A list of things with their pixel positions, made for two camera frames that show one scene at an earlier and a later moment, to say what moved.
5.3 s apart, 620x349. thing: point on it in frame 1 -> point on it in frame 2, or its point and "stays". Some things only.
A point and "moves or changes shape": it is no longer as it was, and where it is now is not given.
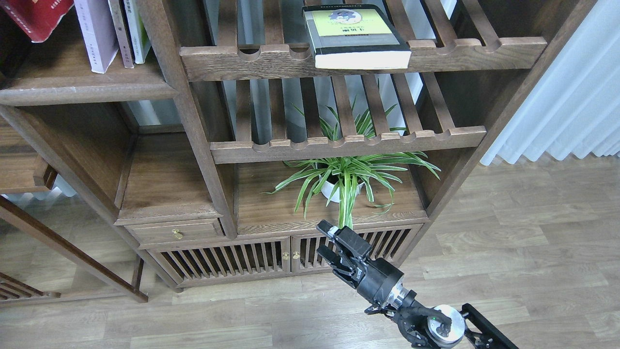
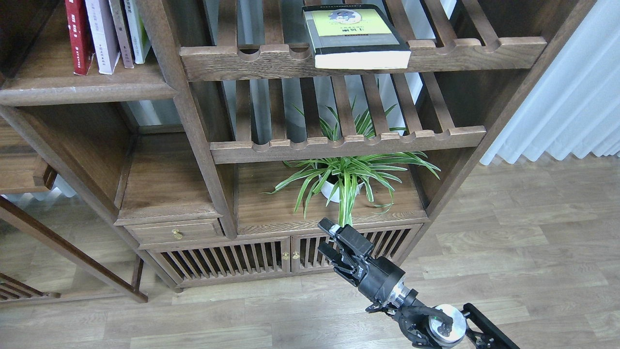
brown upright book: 121,33 stays
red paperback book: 38,18 -> 82,48
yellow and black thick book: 355,36 stays
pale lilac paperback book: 97,26 moves or changes shape
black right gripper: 376,279 stays
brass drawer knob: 178,233 stays
